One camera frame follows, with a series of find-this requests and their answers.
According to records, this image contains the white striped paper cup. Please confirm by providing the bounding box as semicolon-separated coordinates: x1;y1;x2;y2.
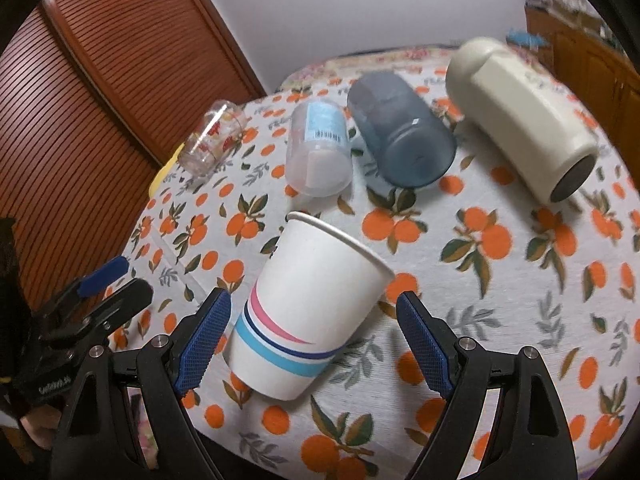
224;211;395;401

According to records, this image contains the clear floral glass cup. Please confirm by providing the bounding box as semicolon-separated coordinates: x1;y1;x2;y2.
178;100;247;178

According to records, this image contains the frosted translucent plastic cup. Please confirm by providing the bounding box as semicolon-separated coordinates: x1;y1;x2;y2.
285;99;352;198

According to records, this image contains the blue translucent plastic cup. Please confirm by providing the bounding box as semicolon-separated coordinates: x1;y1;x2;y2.
347;72;457;188

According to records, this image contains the brown louvered wardrobe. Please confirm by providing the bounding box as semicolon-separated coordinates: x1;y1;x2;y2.
1;0;264;308

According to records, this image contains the orange print bed cloth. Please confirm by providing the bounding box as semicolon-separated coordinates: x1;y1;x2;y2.
111;58;639;479

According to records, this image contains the cream thermos mug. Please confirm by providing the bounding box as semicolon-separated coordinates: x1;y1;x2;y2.
446;37;598;204

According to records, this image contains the wooden side cabinet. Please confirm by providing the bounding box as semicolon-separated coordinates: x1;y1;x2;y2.
525;6;640;181

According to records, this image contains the blue plastic bag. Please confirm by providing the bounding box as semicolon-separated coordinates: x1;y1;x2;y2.
506;29;550;50

